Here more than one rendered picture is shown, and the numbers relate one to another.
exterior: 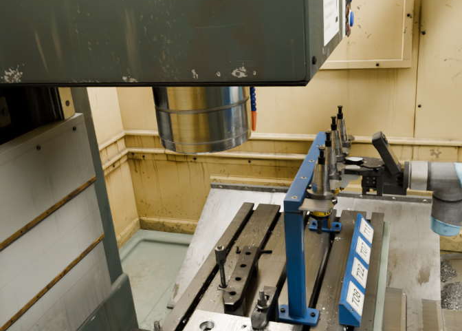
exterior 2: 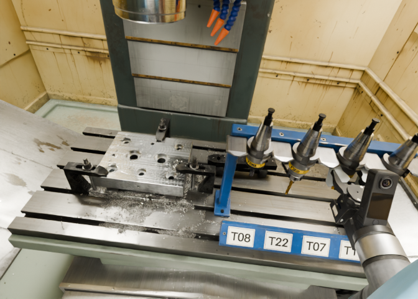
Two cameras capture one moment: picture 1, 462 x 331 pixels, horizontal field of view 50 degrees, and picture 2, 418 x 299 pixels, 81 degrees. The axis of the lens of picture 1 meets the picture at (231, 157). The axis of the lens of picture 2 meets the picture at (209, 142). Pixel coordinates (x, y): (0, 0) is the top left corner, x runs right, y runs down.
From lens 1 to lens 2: 0.95 m
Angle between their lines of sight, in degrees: 61
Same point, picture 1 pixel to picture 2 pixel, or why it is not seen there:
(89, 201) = (227, 60)
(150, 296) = not seen: hidden behind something
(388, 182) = (354, 223)
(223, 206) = not seen: hidden behind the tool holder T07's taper
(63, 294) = (190, 92)
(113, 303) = (226, 124)
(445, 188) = (371, 290)
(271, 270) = (269, 184)
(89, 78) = not seen: outside the picture
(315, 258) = (297, 212)
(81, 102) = (262, 0)
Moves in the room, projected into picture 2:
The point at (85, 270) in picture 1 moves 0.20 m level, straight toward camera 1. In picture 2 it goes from (209, 93) to (173, 104)
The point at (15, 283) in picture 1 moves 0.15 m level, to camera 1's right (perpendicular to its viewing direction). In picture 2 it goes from (162, 64) to (167, 79)
